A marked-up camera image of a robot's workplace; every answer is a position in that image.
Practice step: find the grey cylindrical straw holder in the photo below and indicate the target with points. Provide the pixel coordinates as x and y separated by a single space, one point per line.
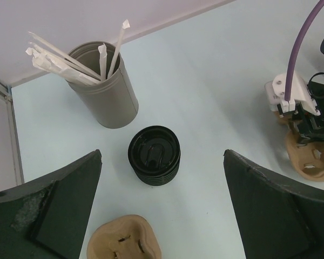
113 102

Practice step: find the stack of black lids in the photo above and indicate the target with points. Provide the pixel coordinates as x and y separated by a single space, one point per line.
154 154

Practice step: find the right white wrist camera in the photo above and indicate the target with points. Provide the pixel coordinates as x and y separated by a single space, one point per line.
286 94

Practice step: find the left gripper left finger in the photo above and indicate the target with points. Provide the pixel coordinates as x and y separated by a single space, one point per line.
48 216

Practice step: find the brown pulp cup carrier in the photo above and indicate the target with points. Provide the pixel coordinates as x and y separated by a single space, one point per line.
306 158

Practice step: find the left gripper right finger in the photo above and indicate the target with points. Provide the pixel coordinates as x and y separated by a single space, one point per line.
277 216

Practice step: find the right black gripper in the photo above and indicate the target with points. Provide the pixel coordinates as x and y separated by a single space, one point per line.
310 127

